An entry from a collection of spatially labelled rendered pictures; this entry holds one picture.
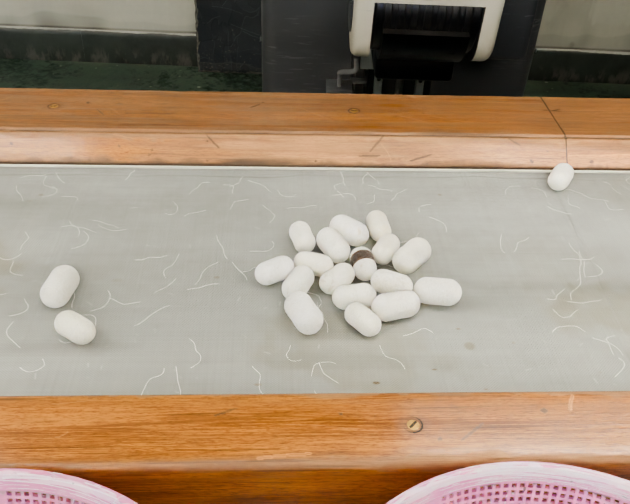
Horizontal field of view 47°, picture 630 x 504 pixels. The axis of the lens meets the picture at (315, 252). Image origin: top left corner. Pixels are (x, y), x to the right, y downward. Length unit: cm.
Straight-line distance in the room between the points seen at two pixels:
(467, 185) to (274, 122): 20
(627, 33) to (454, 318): 240
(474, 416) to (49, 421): 25
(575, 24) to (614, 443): 242
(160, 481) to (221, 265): 21
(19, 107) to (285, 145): 27
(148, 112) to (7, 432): 39
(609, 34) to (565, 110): 206
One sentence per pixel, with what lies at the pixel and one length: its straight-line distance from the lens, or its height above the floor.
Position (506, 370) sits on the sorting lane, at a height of 74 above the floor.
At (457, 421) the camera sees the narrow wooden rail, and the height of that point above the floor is 76.
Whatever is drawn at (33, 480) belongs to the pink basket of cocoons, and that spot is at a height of 77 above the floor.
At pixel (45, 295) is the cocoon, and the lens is 55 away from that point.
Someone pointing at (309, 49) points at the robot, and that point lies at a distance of 146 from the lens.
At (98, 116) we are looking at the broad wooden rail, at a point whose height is 76.
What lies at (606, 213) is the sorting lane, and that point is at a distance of 71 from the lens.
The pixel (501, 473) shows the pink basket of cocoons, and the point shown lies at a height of 77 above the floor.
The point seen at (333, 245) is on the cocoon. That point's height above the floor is 76.
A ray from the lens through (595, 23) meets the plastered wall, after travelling 284.
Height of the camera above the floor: 110
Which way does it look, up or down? 38 degrees down
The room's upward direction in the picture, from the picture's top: 3 degrees clockwise
